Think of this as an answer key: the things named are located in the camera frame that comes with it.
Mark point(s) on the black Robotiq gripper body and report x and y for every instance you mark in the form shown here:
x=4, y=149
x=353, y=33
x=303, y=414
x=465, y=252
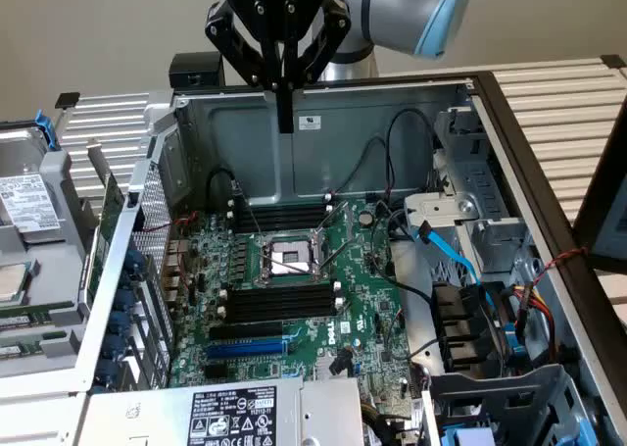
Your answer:
x=274, y=5

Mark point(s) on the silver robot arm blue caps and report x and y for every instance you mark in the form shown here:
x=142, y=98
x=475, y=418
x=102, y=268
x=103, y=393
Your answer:
x=392, y=14

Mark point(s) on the RAM slot white latches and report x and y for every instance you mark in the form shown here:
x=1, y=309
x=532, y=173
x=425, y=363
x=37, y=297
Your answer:
x=279, y=206
x=279, y=291
x=279, y=218
x=279, y=306

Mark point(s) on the black box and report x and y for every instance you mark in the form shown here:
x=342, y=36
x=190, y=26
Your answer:
x=193, y=68

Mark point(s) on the white label sticker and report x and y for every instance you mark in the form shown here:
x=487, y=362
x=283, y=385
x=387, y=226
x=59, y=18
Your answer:
x=308, y=121

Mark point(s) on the grey open PC case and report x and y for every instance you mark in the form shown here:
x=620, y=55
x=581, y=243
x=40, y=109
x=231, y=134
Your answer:
x=352, y=122

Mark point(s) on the black table end cap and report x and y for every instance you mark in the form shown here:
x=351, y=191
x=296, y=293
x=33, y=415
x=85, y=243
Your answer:
x=613, y=61
x=67, y=100

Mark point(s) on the round coin battery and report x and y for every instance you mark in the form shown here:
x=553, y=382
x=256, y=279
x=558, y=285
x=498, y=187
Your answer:
x=366, y=217

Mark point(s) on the green graphics card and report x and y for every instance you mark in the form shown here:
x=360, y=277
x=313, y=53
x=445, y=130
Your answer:
x=112, y=201

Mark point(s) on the blue plastic disk clip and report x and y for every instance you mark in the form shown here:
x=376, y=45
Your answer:
x=46, y=127

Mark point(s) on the metal rear port block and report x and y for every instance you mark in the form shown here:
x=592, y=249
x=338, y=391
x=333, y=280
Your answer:
x=177, y=255
x=174, y=287

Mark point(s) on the CPU socket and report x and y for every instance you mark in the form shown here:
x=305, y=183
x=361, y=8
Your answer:
x=286, y=260

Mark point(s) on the blue slot retention clip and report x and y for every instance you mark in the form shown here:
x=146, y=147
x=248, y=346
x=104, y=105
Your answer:
x=119, y=322
x=123, y=299
x=105, y=370
x=113, y=345
x=133, y=261

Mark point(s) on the green Dell motherboard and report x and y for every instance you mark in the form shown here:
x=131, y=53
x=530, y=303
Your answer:
x=362, y=289

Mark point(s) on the silver hard disk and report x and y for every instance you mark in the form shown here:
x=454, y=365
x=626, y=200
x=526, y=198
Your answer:
x=29, y=201

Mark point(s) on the grey metal disk bay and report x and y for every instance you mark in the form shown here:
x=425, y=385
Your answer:
x=490, y=250

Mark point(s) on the long black expansion slot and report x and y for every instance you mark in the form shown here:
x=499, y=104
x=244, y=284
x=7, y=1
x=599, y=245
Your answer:
x=245, y=331

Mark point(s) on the grey parts rack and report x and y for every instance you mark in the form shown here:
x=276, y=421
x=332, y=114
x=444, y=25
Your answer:
x=59, y=279

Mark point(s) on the blue expansion slot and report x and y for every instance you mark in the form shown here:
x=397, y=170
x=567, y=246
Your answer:
x=245, y=350

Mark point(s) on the black plastic shroud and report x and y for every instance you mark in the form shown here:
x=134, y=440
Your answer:
x=455, y=328

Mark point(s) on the silver CPU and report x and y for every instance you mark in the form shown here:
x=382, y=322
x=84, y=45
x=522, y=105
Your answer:
x=10, y=284

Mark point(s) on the silver chipset heatsink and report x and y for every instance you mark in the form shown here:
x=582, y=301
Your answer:
x=321, y=367

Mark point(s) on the short black expansion slot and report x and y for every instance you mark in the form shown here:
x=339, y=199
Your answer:
x=215, y=372

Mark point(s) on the black framed monitor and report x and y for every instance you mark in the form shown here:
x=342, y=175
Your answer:
x=612, y=220

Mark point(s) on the silver power supply unit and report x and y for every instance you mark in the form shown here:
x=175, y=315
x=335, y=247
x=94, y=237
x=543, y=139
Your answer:
x=333, y=411

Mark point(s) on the dark grey drive cage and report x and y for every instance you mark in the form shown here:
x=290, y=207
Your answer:
x=514, y=392

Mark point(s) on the blue plastic drive carrier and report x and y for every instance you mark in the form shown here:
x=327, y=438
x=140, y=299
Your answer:
x=467, y=437
x=586, y=431

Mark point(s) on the silver drive bracket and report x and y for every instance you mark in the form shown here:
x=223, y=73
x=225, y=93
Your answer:
x=441, y=206

